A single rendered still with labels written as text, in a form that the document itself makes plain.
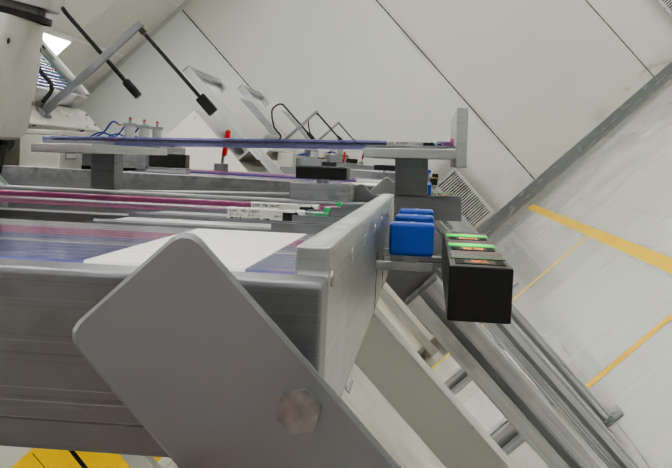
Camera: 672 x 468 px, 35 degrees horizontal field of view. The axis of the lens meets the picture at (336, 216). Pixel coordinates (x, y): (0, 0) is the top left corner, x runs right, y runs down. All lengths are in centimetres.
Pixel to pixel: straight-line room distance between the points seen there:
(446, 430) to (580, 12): 739
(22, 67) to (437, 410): 68
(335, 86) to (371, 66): 32
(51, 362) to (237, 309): 9
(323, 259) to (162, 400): 8
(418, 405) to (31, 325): 98
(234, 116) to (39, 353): 519
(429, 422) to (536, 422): 27
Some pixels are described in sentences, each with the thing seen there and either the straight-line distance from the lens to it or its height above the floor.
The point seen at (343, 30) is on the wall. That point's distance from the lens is 853.
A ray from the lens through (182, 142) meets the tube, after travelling 132.
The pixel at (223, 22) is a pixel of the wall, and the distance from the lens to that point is 867.
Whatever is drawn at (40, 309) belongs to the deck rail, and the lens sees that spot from 37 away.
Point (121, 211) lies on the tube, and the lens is 86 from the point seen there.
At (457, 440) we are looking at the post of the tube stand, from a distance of 134.
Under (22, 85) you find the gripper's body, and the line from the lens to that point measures 90.
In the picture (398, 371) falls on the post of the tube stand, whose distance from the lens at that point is 132.
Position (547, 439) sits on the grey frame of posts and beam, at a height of 45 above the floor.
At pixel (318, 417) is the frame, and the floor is 69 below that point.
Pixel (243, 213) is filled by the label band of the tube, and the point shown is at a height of 79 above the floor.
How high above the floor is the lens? 73
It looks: 1 degrees up
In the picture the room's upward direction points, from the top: 41 degrees counter-clockwise
